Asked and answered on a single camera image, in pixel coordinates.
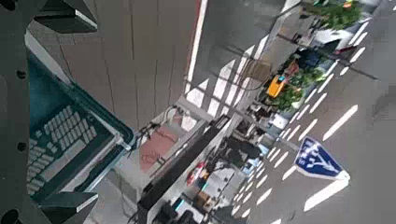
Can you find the blue hanging sign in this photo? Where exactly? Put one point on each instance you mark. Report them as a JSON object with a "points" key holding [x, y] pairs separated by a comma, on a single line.
{"points": [[320, 160]]}

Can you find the red floor mat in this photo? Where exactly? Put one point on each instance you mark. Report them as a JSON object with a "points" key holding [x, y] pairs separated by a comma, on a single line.
{"points": [[158, 146]]}

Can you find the black framed desk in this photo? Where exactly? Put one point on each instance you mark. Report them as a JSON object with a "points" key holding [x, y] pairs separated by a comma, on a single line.
{"points": [[183, 161]]}

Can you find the green plastic crate white rim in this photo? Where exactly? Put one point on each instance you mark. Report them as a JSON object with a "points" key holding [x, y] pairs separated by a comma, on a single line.
{"points": [[77, 133]]}

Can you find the brown cardboard box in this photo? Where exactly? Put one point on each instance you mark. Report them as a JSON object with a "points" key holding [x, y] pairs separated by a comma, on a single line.
{"points": [[202, 199]]}

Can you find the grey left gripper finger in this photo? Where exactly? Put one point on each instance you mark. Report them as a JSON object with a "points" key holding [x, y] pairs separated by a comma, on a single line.
{"points": [[70, 20], [70, 202]]}

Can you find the long white ceiling light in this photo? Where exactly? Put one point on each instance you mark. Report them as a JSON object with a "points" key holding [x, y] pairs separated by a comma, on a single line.
{"points": [[326, 194], [340, 122]]}

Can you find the green plant with flowers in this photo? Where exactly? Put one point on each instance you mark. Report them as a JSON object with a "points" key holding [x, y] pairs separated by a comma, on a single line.
{"points": [[292, 91]]}

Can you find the large green plant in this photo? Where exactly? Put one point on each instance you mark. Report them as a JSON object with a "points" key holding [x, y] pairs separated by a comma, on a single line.
{"points": [[337, 13]]}

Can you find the red and white object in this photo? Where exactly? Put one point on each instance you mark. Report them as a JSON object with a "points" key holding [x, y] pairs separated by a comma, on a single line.
{"points": [[194, 173]]}

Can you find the yellow orange machine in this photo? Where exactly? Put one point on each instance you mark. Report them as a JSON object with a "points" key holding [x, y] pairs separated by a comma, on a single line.
{"points": [[276, 86]]}

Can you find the blue box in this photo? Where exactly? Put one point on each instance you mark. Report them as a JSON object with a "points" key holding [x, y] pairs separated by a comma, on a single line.
{"points": [[311, 57]]}

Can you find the black office chair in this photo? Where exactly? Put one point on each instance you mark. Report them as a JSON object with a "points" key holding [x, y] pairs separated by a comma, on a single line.
{"points": [[241, 152]]}

